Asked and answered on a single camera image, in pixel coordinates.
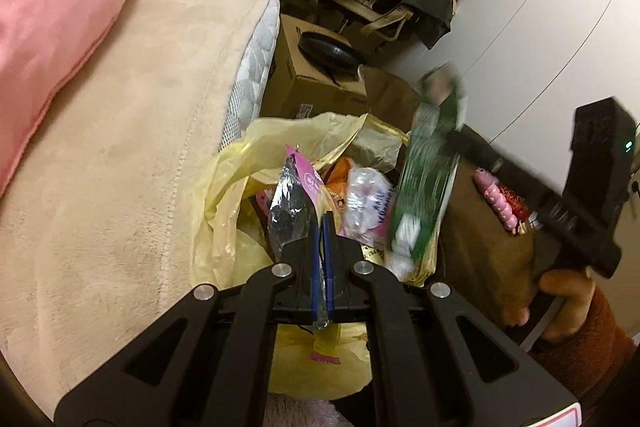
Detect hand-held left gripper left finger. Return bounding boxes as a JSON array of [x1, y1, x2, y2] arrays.
[[54, 213, 323, 427]]

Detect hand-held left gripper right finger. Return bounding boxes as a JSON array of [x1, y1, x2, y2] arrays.
[[322, 212, 581, 427]]

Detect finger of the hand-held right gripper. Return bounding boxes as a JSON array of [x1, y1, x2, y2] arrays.
[[444, 126, 568, 208]]

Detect pink silver foil wrapper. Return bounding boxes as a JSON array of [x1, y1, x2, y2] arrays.
[[267, 146, 342, 365]]

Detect green snack packet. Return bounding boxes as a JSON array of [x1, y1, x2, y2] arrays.
[[387, 64, 468, 280]]

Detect clear plastic wrapper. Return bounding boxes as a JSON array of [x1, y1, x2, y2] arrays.
[[345, 162, 398, 248]]

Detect orange snack packet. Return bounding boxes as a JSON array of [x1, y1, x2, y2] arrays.
[[322, 157, 356, 208]]

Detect yellow plastic bin bag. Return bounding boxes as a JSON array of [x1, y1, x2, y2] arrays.
[[190, 112, 416, 400]]

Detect person's right forearm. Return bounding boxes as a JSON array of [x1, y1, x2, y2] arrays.
[[527, 284, 640, 427]]

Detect person's right hand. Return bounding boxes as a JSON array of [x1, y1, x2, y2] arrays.
[[502, 268, 598, 343]]

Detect pink caterpillar toy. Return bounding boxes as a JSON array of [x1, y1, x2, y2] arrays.
[[474, 168, 521, 235]]

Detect lilac fluffy rug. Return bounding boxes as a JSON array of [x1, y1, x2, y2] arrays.
[[262, 391, 351, 427]]

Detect beige office chair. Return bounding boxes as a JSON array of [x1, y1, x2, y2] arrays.
[[330, 0, 416, 42]]

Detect cardboard box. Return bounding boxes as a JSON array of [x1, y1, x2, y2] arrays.
[[262, 13, 373, 120]]

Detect black round disc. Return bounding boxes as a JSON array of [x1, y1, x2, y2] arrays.
[[298, 32, 362, 70]]

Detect white quilted mattress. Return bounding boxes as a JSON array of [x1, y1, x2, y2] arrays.
[[217, 0, 281, 155]]

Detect pink quilt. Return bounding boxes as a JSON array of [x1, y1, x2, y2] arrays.
[[0, 0, 148, 198]]

